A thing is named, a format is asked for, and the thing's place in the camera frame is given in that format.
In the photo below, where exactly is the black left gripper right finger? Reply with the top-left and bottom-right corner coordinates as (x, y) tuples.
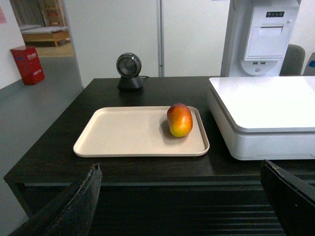
(260, 160), (315, 236)

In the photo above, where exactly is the dark red yellow mango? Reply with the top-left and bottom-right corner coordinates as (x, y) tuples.
(167, 103), (193, 138)

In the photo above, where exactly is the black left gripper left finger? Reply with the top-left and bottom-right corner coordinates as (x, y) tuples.
(10, 164), (102, 236)

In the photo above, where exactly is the beige plastic tray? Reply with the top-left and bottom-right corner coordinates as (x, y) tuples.
(73, 106), (210, 157)

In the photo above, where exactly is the black round barcode scanner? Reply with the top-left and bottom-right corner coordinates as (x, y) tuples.
(116, 53), (144, 91)

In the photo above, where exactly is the white POS terminal stand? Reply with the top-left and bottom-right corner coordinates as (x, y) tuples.
(220, 0), (301, 77)

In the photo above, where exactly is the white checkout scale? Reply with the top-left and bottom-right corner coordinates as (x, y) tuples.
(208, 76), (315, 160)

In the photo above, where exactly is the grey chair back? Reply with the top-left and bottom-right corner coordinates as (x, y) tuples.
(280, 44), (305, 76)

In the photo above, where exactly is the wooden bed frame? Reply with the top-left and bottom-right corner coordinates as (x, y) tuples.
(20, 25), (70, 47)

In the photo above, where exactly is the white blue label printer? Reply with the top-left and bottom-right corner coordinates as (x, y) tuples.
(303, 52), (315, 76)

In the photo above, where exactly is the red fire extinguisher box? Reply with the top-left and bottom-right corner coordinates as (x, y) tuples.
(10, 45), (45, 85)

